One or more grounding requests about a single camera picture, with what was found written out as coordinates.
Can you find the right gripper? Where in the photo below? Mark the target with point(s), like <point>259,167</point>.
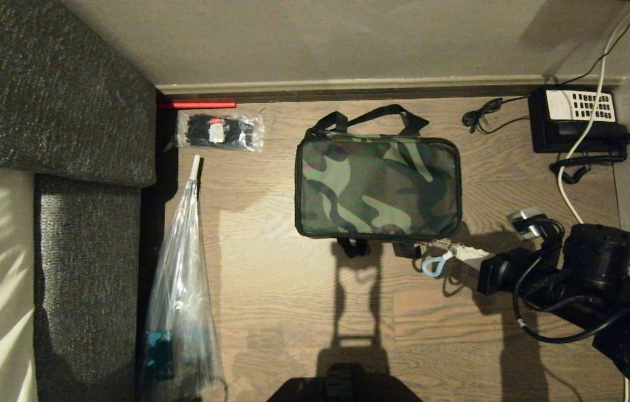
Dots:
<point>503,272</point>

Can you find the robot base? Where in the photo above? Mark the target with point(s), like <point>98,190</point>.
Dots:
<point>342,385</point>

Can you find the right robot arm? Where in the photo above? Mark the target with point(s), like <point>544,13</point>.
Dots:
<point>599,262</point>

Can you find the camouflage fabric bag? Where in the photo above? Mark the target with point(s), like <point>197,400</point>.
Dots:
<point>376,184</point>

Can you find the clear plastic bag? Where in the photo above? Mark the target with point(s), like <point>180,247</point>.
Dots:
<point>181,290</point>

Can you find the light blue zipper pull loop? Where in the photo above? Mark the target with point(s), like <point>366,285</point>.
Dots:
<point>436,266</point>

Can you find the black device with white keypad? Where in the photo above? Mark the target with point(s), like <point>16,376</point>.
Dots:
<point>566,134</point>

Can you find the red stick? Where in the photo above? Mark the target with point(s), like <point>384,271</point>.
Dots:
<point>197,104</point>

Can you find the grey fabric sofa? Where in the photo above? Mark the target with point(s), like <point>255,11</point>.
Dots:
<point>58,95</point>

